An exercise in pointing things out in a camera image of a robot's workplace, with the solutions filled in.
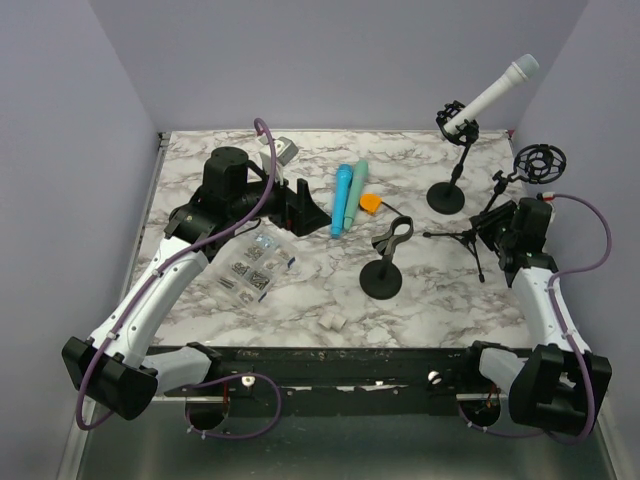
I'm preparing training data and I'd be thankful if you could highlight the orange tape measure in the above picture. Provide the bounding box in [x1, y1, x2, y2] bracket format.
[359, 193, 382, 215]

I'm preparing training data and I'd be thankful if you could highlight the white microphone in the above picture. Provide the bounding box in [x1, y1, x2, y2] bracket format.
[444, 54, 539, 134]

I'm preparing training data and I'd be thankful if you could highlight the mint green microphone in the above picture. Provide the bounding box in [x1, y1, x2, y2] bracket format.
[343, 159, 369, 231]

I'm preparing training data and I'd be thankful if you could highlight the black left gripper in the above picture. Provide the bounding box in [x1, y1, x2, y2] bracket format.
[230, 162, 332, 236]

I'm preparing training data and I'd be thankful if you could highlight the clear plastic screw box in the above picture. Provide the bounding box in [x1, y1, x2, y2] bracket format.
[212, 226, 297, 308]

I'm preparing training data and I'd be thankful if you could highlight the black round-base microphone stand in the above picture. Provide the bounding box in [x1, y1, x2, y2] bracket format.
[359, 216, 414, 300]

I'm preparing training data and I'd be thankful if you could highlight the blue microphone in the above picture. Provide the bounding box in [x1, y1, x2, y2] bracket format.
[330, 164, 353, 238]

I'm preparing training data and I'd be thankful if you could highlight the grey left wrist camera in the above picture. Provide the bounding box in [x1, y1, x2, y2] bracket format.
[259, 135, 299, 185]

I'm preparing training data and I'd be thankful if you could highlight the black shock-mount tripod stand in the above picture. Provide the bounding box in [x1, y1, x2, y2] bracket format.
[423, 144, 567, 286]

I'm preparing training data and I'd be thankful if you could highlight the small white plastic fitting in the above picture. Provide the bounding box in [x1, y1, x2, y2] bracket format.
[318, 312, 346, 332]

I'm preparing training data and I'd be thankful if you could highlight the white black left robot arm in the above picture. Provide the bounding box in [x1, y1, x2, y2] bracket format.
[62, 147, 331, 420]

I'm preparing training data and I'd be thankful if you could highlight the black shock-mount stand round base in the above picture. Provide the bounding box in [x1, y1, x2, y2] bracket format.
[425, 99, 482, 216]

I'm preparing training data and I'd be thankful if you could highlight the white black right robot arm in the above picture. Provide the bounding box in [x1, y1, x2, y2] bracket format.
[459, 192, 612, 442]

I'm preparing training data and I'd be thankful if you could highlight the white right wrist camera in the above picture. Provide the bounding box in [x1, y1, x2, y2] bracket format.
[536, 192, 556, 224]

